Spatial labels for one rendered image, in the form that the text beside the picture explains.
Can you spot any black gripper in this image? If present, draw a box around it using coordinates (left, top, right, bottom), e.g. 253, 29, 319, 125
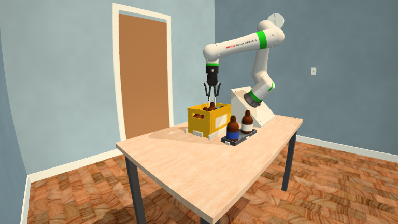
204, 74, 221, 106

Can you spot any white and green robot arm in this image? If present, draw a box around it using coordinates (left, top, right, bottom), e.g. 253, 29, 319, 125
203, 20, 285, 108

